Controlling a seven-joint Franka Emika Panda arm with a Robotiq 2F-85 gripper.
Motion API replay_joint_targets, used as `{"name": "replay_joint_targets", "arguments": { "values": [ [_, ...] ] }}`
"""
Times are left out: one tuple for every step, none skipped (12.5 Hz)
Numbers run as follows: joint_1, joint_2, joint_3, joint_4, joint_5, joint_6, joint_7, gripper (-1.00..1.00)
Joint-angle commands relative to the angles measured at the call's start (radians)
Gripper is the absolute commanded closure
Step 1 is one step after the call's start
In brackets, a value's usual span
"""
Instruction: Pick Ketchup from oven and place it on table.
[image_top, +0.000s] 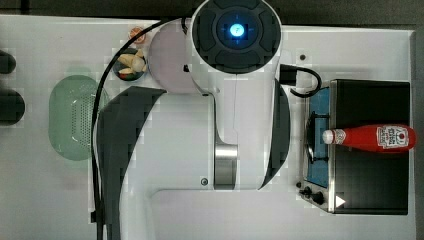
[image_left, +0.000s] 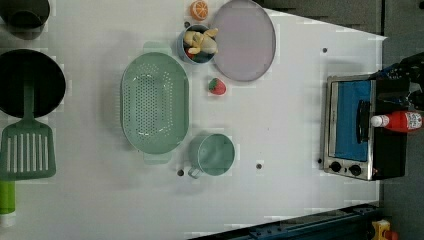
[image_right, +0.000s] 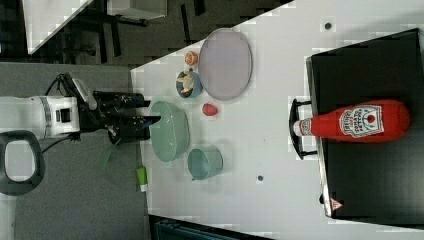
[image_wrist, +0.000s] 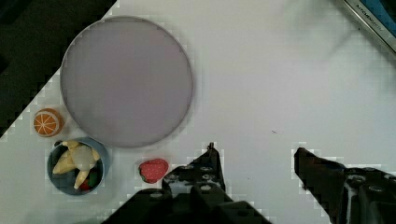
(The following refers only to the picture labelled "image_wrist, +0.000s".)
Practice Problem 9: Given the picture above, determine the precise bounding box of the large lilac round plate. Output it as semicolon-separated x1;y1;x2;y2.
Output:
60;17;194;148

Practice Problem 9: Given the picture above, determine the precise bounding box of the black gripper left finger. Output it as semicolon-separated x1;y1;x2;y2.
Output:
162;142;226;197

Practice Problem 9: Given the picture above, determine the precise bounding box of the toy orange half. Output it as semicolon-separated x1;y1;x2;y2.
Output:
33;108;64;137

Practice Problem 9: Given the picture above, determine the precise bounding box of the red toy strawberry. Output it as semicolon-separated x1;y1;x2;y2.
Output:
138;159;169;184

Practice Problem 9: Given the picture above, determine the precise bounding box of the blue bowl with toy food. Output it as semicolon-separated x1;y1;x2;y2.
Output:
47;137;110;196

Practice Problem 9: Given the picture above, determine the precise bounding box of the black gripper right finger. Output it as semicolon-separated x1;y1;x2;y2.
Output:
294;147;396;224

